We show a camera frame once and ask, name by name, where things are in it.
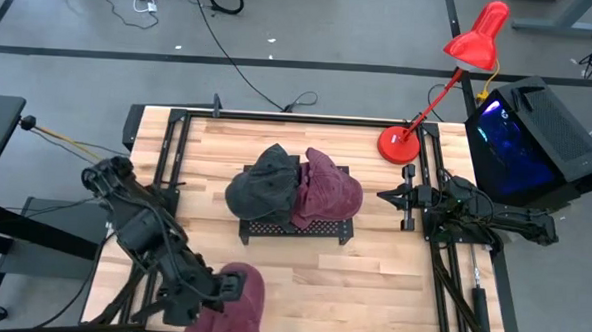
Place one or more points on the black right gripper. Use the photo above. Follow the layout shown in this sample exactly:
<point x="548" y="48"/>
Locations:
<point x="407" y="221"/>

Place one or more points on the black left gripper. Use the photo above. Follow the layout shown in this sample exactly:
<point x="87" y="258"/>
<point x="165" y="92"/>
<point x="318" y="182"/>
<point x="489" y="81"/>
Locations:
<point x="190" y="296"/>

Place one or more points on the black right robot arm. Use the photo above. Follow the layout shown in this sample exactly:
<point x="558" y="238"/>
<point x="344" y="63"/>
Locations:
<point x="519" y="221"/>

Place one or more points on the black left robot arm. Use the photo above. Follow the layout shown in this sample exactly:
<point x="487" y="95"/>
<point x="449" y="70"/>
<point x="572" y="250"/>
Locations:
<point x="138" y="224"/>

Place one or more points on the black perforated metal riser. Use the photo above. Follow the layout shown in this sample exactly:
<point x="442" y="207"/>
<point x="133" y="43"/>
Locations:
<point x="323" y="229"/>

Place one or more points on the black gas strut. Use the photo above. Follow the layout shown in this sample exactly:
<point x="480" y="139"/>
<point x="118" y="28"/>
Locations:
<point x="481" y="309"/>

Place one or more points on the black glass-sided computer tower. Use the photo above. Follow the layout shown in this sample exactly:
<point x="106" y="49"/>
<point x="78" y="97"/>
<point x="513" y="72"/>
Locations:
<point x="553" y="122"/>

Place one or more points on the red desk lamp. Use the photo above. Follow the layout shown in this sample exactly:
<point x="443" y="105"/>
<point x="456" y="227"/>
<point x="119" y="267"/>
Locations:
<point x="477" y="39"/>

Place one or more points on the black wheeled stand base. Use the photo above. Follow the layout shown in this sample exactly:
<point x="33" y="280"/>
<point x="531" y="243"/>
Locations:
<point x="23" y="224"/>

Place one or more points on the grey desk leg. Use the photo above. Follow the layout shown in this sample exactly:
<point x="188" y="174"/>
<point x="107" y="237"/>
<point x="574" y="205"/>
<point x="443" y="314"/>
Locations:
<point x="562" y="25"/>

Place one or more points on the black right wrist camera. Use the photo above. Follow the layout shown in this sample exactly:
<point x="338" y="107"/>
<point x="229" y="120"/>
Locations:
<point x="424" y="196"/>

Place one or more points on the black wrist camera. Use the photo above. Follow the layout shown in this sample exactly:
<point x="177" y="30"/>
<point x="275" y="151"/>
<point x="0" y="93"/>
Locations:
<point x="232" y="286"/>
<point x="424" y="196"/>

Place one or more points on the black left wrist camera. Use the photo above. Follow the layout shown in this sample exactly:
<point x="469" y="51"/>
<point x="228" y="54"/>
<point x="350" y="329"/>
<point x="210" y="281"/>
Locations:
<point x="232" y="286"/>

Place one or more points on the black aluminium table frame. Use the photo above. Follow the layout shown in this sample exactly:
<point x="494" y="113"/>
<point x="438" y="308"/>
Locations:
<point x="328" y="120"/>

